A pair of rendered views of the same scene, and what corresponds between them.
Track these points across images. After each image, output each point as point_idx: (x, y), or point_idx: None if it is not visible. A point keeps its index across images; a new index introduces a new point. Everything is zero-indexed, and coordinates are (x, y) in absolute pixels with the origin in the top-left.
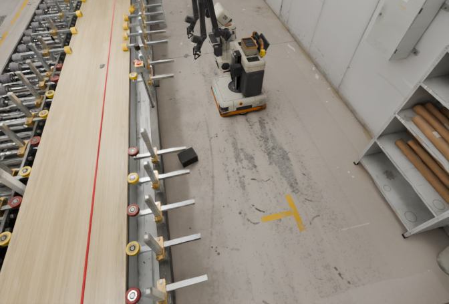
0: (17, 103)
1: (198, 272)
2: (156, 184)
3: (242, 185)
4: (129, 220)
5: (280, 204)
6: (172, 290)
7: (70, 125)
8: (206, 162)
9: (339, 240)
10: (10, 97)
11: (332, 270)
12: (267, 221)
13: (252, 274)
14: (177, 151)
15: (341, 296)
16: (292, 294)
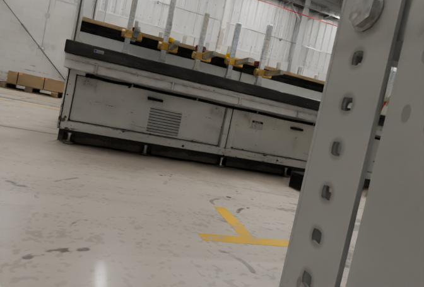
0: None
1: (140, 164)
2: (228, 57)
3: (286, 209)
4: (192, 58)
5: (264, 230)
6: (132, 36)
7: None
8: None
9: (167, 284)
10: (277, 64)
11: (81, 242)
12: (217, 210)
13: (122, 181)
14: (274, 72)
15: (5, 234)
16: (67, 194)
